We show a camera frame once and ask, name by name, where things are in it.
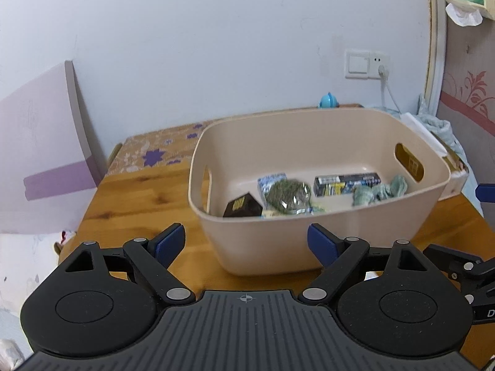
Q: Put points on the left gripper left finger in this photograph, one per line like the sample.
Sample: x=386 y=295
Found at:
x=150 y=260

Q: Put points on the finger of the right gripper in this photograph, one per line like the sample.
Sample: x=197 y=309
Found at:
x=485 y=192

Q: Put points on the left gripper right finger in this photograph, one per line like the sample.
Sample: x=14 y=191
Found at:
x=342 y=261

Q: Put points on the green plaid scrunchie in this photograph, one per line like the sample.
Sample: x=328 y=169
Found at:
x=364 y=195

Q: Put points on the dark toothpaste box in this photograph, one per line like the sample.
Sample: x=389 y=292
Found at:
x=330 y=185

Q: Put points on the bag of dried herbs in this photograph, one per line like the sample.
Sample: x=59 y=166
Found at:
x=289 y=194

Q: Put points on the blue white porcelain-pattern box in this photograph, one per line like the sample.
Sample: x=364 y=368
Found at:
x=265 y=183

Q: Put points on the black box gold character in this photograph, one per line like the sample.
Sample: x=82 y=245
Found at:
x=243 y=206

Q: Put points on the cartoon bear box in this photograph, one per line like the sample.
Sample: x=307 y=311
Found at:
x=312 y=210

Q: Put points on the gold tissue box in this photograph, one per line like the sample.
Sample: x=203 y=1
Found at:
x=458 y=169

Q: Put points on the light blue blanket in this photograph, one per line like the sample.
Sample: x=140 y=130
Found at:
x=441 y=128

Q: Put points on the floral purple cloth mat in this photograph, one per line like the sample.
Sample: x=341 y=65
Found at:
x=163 y=148

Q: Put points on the beige plastic storage bin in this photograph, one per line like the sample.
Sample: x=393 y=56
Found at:
x=232 y=155

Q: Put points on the lilac headboard panel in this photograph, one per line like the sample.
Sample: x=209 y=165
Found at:
x=48 y=173

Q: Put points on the blue toy figurine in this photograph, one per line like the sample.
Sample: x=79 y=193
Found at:
x=328 y=101

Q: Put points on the white wall switch socket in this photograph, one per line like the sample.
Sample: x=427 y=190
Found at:
x=364 y=64

